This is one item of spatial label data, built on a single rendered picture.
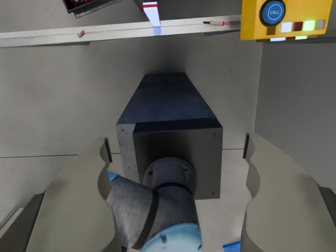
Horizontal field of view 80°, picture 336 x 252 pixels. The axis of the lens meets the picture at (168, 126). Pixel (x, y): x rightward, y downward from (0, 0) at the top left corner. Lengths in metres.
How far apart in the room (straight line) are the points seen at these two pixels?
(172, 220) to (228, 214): 1.94
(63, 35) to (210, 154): 0.58
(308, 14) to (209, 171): 0.43
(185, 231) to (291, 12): 0.49
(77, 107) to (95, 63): 0.38
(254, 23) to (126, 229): 0.48
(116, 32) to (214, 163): 0.50
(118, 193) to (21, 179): 1.98
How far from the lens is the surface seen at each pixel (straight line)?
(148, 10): 0.37
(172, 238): 0.40
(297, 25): 0.55
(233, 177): 2.05
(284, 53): 1.40
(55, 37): 0.78
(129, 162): 0.66
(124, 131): 0.61
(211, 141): 0.55
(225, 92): 1.67
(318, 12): 0.58
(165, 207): 0.42
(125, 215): 0.39
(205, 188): 0.63
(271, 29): 0.53
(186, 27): 0.71
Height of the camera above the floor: 1.55
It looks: 68 degrees down
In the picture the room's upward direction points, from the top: 177 degrees clockwise
